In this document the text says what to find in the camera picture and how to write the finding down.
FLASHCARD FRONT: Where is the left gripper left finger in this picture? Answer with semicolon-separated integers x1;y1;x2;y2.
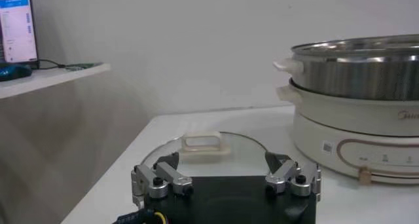
130;151;194;210

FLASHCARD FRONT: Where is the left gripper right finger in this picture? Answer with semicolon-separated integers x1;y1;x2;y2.
264;151;321;202

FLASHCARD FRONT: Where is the glass lid with cream handle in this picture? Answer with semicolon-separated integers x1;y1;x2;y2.
141;130;272;177

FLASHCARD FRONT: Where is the stainless steel steamer basket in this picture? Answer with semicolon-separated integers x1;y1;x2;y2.
273;34;419;102

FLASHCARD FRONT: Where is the white electric cooker base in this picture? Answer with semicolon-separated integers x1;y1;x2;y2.
276;77;419;185

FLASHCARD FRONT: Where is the white side table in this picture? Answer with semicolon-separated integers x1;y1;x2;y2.
0;62;111;100

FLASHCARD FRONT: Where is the blue computer mouse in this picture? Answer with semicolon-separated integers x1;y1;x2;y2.
0;63;33;83

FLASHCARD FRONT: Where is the black laptop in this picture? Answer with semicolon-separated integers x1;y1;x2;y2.
0;0;41;69

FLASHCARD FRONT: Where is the green handled knife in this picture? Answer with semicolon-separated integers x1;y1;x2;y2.
64;62;104;71

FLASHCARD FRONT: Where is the thin black looped cable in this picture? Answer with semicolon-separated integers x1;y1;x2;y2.
38;58;68;69

